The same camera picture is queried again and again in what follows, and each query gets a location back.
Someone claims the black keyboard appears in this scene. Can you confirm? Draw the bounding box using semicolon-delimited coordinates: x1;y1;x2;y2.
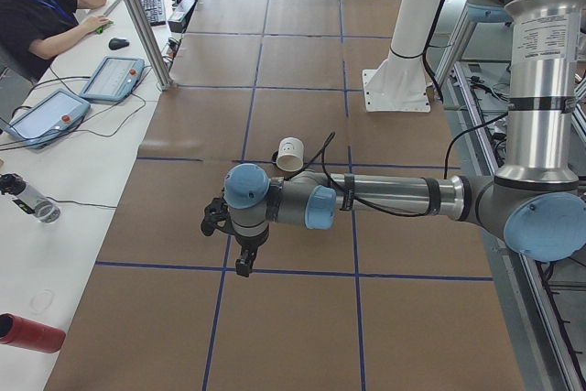
139;0;167;26

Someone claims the red bottle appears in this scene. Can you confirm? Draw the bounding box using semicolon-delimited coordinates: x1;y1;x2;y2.
1;313;66;353

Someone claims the aluminium frame post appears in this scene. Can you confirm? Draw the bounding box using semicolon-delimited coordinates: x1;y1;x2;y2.
124;0;174;91

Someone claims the far blue teach pendant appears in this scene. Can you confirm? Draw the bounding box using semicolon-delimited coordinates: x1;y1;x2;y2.
79;56;145;103

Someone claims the aluminium side rail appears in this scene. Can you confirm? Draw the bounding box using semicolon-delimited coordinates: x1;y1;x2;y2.
450;62;585;390

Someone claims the clear water bottle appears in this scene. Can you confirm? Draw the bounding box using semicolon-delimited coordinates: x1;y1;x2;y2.
1;173;60;223

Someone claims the white smiley face mug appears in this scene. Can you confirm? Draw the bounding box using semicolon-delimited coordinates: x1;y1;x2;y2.
271;136;304;172

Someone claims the seated person in black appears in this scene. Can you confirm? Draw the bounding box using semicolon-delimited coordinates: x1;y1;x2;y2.
1;0;112;81

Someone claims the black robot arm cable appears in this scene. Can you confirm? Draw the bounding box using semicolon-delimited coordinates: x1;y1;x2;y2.
292;0;509;218

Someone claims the black computer mouse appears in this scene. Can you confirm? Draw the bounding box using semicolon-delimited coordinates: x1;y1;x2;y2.
108;38;130;50

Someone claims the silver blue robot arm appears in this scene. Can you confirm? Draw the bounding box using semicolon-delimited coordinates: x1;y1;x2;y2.
201;0;585;276

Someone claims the near blue teach pendant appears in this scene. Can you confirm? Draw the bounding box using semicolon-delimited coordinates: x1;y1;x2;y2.
5;89;91;148

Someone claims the blue teach pendant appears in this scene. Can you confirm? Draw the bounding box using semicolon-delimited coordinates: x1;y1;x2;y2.
5;89;91;148
79;56;145;103

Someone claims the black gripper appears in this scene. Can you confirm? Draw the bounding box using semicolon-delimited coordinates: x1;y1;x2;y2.
235;227;269;277

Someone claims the green object on desk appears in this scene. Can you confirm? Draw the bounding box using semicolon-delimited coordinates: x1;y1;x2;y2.
95;21;114;35

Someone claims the white camera stand post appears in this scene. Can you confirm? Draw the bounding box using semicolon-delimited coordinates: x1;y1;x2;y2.
363;0;442;113

